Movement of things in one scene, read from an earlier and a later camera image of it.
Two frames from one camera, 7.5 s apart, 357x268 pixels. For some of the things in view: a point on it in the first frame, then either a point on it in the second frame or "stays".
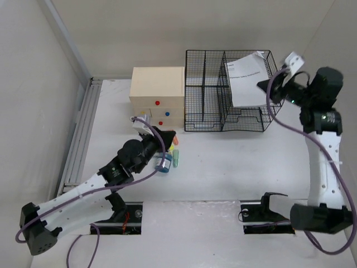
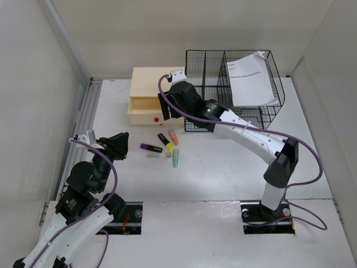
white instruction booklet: [245, 73] stays
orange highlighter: [175, 140] stays
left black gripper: [167, 137] -> [116, 145]
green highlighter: [175, 158] stays
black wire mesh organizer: [207, 100] stays
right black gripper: [278, 89] -> [165, 110]
